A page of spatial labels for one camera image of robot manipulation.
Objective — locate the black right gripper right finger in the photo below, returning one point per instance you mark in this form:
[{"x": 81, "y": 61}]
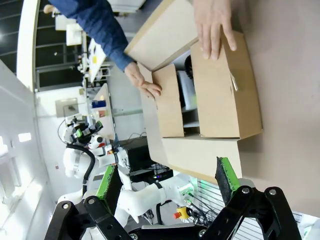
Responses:
[{"x": 250, "y": 210}]

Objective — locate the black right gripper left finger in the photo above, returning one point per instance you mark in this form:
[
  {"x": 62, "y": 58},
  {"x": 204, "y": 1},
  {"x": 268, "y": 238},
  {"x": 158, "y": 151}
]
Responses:
[{"x": 100, "y": 207}]

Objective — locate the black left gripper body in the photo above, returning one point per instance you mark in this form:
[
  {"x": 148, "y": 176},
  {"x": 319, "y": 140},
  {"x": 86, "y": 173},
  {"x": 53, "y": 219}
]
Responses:
[{"x": 82, "y": 133}]

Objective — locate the brown cardboard box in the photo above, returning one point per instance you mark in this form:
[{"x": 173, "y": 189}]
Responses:
[{"x": 220, "y": 100}]

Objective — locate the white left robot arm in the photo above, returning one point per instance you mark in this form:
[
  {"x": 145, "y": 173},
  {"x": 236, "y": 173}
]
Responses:
[{"x": 140, "y": 197}]

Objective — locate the person's right forearm blue sleeve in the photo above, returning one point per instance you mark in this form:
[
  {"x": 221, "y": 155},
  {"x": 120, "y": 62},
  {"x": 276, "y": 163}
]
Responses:
[{"x": 100, "y": 27}]

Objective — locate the white desk with blue box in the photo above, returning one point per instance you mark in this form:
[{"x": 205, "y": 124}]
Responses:
[{"x": 102, "y": 110}]

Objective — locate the white gift item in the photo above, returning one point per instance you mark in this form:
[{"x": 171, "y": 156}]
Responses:
[{"x": 187, "y": 100}]

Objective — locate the black gift item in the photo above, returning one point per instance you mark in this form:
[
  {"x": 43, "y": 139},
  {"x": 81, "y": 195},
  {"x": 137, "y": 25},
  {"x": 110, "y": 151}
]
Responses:
[{"x": 188, "y": 67}]

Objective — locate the person's right hand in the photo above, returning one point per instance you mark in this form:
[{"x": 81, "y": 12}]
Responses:
[{"x": 141, "y": 80}]

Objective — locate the person's left hand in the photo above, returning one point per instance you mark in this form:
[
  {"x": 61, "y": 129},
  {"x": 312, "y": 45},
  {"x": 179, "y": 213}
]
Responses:
[{"x": 212, "y": 22}]

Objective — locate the black computer case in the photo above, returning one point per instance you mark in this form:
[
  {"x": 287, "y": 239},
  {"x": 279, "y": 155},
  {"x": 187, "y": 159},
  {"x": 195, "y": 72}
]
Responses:
[{"x": 142, "y": 160}]

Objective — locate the yellow red emergency stop button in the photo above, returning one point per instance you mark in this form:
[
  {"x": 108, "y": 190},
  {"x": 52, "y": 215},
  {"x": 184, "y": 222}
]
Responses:
[{"x": 182, "y": 213}]

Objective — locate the white board with yellow note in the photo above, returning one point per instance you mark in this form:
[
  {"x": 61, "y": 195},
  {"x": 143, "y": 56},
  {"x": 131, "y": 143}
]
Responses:
[{"x": 96, "y": 60}]

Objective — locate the white pillar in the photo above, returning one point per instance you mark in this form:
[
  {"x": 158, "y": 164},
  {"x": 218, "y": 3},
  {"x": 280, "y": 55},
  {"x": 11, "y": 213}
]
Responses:
[{"x": 26, "y": 42}]

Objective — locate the slotted aluminium base plate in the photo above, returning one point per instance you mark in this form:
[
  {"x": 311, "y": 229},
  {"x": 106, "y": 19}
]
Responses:
[{"x": 250, "y": 232}]

